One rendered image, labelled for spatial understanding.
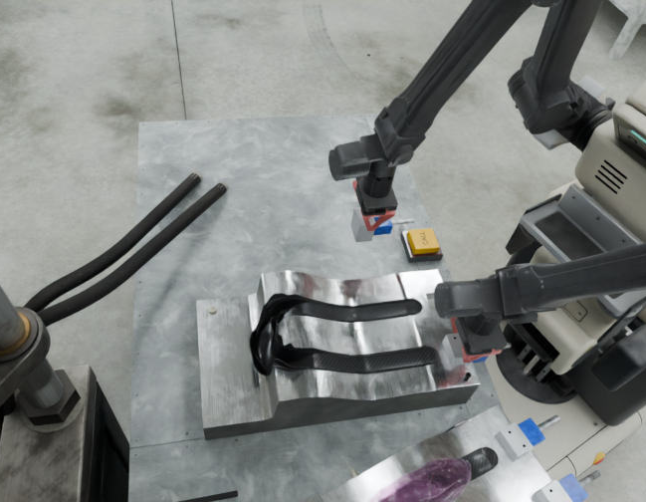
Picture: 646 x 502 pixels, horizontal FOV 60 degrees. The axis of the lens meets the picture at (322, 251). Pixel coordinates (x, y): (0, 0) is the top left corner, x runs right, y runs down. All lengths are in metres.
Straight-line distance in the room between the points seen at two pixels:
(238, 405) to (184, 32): 2.76
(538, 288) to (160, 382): 0.70
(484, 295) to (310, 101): 2.25
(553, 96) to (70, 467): 1.03
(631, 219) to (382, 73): 2.34
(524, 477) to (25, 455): 0.86
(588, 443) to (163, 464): 1.24
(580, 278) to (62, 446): 0.88
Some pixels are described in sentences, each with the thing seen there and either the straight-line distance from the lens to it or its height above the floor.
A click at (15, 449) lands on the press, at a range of 1.15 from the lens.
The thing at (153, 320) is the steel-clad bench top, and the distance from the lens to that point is 1.19.
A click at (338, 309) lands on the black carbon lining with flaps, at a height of 0.89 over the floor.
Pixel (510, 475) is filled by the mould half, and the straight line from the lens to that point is 1.07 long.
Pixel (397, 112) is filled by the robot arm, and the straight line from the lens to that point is 0.92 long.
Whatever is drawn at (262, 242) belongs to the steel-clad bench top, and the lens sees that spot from 1.29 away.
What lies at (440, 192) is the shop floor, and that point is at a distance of 2.65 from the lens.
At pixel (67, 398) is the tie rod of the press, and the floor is 0.83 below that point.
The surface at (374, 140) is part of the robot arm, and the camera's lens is 1.00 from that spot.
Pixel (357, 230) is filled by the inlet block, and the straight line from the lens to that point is 1.14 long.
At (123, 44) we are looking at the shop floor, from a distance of 3.44.
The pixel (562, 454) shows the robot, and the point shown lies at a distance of 1.81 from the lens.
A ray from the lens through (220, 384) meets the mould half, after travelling 1.04.
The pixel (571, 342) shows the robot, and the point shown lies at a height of 0.80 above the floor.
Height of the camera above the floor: 1.80
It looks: 52 degrees down
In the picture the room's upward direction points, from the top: 9 degrees clockwise
